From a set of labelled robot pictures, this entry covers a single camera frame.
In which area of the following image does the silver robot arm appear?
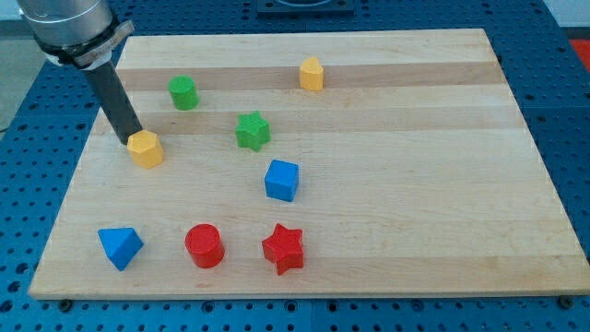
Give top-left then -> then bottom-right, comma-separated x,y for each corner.
18,0 -> 135,70

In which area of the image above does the green star block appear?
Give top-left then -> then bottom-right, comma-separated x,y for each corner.
235,111 -> 271,152

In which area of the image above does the red star block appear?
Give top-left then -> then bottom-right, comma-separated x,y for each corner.
262,223 -> 304,275

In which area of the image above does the yellow heart block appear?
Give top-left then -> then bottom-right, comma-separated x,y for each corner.
300,57 -> 324,91

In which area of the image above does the blue cube block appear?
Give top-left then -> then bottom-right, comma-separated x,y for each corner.
265,160 -> 299,202

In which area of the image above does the light wooden board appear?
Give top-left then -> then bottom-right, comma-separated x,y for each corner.
29,29 -> 589,300

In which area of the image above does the red cylinder block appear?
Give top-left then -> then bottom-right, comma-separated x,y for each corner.
184,223 -> 225,268

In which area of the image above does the green cylinder block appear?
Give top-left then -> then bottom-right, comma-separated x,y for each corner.
168,76 -> 199,111

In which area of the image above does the yellow hexagon block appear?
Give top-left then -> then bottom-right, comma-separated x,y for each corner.
126,130 -> 164,169

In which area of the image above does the blue triangle block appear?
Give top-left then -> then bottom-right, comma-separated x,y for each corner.
98,228 -> 144,271

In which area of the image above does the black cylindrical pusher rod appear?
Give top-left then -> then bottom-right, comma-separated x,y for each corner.
83,60 -> 143,145

